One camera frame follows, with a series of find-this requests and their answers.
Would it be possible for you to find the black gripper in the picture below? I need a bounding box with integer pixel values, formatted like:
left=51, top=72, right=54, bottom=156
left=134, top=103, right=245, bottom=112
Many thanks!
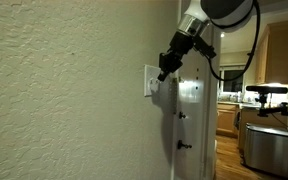
left=156, top=30, right=196, bottom=83

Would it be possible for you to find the white light switch plate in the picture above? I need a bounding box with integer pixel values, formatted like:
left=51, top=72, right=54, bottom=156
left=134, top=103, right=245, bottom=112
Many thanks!
left=143, top=64, right=162, bottom=98

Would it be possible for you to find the white door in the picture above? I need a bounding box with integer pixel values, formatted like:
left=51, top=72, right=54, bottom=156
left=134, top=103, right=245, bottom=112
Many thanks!
left=170, top=24, right=222, bottom=180

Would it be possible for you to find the kitchen window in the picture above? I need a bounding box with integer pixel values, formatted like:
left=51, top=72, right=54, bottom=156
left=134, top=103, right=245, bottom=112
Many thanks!
left=219, top=65, right=247, bottom=94

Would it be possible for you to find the wooden base cabinet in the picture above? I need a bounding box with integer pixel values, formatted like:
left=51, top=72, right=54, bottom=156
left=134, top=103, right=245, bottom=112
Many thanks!
left=216, top=102, right=241, bottom=138

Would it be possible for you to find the stainless steel trash can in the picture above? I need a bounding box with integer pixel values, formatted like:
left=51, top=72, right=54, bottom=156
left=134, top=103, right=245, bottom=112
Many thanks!
left=242, top=122, right=288, bottom=179

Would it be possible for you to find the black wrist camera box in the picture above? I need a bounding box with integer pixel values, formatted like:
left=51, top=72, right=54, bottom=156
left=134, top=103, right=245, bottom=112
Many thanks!
left=193, top=34, right=218, bottom=61

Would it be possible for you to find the black door lever handle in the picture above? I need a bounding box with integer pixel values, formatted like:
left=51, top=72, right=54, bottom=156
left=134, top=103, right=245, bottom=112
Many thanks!
left=176, top=139, right=193, bottom=151

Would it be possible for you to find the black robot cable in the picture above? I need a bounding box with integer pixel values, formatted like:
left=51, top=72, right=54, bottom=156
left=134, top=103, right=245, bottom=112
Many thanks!
left=205, top=0, right=262, bottom=83

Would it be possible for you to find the black stereo camera bar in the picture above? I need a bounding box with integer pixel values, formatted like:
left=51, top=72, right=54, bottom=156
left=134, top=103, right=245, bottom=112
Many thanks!
left=245, top=85, right=288, bottom=95

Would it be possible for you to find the wooden wall cabinet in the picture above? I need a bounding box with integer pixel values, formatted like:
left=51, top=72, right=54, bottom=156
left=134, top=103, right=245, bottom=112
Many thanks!
left=254, top=20, right=288, bottom=86

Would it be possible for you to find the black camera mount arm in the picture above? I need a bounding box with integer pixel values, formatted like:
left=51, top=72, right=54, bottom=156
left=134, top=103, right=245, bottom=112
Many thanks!
left=254, top=93, right=288, bottom=119

